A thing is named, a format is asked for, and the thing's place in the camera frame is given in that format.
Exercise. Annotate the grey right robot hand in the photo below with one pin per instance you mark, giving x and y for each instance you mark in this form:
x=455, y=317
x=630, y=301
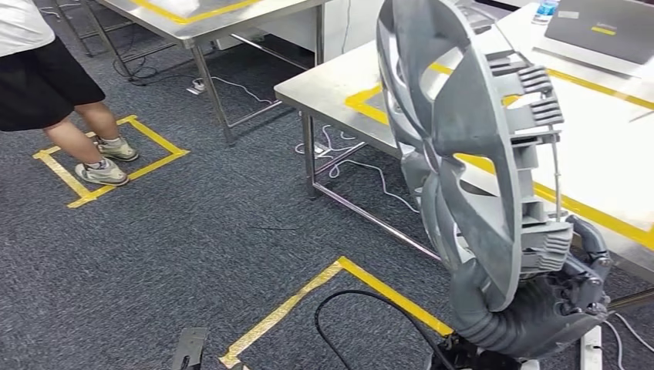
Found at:
x=552, y=321

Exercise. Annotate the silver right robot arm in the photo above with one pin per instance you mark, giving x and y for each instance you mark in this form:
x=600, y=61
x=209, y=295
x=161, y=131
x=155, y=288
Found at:
x=470, y=360

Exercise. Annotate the grey laptop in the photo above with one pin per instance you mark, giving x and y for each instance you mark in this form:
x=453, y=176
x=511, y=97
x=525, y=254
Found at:
x=603, y=30

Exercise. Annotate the yellow tape on workbench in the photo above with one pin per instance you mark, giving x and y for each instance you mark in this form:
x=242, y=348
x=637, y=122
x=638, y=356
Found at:
x=603, y=217

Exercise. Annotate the steel table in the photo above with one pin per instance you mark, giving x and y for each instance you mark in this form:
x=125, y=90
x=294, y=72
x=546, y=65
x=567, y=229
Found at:
x=168, y=28

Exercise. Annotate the person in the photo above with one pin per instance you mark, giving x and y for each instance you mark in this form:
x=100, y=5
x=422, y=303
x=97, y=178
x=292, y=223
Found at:
x=41, y=87

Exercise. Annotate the grey plastic wheel cover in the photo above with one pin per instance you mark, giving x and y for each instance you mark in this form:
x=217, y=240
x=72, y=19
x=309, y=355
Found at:
x=470, y=133

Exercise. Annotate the yellow tape on table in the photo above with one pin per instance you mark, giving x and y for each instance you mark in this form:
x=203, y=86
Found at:
x=173, y=18

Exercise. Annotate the steel workbench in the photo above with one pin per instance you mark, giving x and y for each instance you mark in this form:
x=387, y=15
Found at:
x=327, y=92

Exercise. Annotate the clear water bottle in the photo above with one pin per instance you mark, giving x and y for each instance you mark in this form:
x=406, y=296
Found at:
x=545, y=10

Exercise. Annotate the yellow floor tape square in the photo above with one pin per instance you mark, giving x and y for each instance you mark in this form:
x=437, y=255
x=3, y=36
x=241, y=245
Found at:
x=388, y=293

